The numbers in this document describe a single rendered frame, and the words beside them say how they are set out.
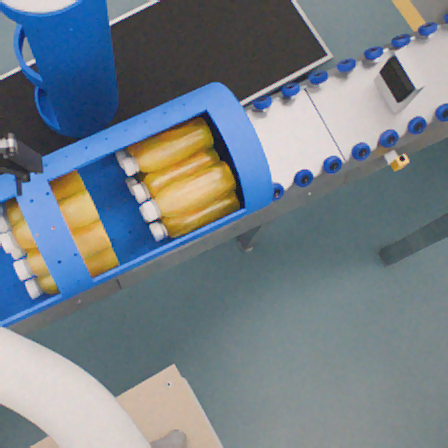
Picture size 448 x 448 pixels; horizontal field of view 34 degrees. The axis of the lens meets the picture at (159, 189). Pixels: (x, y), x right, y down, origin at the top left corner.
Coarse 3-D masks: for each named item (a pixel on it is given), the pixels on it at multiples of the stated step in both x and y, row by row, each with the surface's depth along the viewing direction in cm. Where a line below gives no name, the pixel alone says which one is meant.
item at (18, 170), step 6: (0, 156) 90; (0, 162) 90; (6, 162) 91; (12, 162) 92; (0, 168) 90; (6, 168) 90; (12, 168) 91; (18, 168) 92; (12, 174) 93; (18, 174) 93; (24, 174) 93; (24, 180) 94; (30, 180) 94
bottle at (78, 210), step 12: (84, 192) 141; (60, 204) 140; (72, 204) 140; (84, 204) 140; (72, 216) 139; (84, 216) 140; (96, 216) 141; (24, 228) 139; (72, 228) 140; (12, 240) 139; (24, 240) 139
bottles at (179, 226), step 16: (192, 160) 152; (208, 160) 152; (64, 176) 152; (144, 176) 157; (160, 176) 151; (176, 176) 151; (144, 192) 151; (0, 208) 151; (208, 208) 151; (224, 208) 151; (240, 208) 154; (160, 224) 151; (176, 224) 150; (192, 224) 151; (208, 224) 153; (16, 256) 148; (96, 256) 148; (112, 256) 148; (96, 272) 148; (32, 288) 147; (48, 288) 147
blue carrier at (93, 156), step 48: (192, 96) 146; (96, 144) 141; (240, 144) 138; (0, 192) 137; (48, 192) 136; (96, 192) 162; (240, 192) 162; (0, 240) 159; (48, 240) 134; (144, 240) 158; (192, 240) 148; (0, 288) 157
